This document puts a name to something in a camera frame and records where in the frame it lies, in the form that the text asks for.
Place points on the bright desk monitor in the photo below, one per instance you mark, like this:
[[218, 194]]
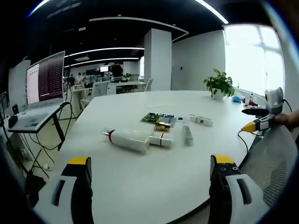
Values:
[[104, 69]]

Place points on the black power adapter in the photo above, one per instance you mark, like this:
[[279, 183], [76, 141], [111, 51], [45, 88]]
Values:
[[13, 121]]

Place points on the silver laptop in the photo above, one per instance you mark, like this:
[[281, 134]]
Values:
[[46, 79]]

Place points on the green skincare sachet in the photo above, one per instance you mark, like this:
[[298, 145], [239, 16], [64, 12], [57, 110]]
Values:
[[149, 117]]

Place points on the white skincare tube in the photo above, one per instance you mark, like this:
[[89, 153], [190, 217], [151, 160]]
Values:
[[155, 140]]

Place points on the small clear-capped skincare bottle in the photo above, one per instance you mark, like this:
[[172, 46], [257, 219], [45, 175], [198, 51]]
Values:
[[187, 135], [201, 120]]

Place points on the silver skincare sachet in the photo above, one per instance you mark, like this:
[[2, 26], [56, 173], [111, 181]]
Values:
[[169, 122]]

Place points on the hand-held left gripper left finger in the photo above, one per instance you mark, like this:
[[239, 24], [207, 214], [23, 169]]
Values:
[[70, 200]]

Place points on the linear ceiling light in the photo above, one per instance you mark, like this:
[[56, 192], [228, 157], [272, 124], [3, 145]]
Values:
[[105, 49], [212, 10]]

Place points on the blue packet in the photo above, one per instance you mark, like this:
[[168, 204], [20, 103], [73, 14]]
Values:
[[237, 99]]

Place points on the white office chair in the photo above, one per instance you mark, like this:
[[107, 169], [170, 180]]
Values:
[[149, 84], [100, 88]]

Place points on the person's right hand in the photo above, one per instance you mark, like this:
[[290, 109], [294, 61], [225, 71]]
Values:
[[288, 121]]

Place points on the gold foil skincare sachet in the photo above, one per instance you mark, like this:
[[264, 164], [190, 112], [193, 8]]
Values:
[[161, 128]]

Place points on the grey mesh chair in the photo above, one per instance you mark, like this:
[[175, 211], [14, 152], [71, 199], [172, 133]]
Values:
[[271, 158]]

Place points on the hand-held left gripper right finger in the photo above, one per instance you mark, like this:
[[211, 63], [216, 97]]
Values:
[[236, 200]]

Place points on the large window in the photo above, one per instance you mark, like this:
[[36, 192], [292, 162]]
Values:
[[252, 58]]

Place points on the potted green plant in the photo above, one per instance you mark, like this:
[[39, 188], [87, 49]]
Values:
[[219, 81]]

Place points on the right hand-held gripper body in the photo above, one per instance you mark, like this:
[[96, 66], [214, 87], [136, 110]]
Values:
[[275, 100]]

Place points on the small red object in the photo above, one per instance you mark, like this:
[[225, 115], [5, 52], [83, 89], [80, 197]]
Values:
[[252, 103]]

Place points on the white red-collar skincare pump bottle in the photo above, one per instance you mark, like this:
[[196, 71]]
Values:
[[130, 141]]

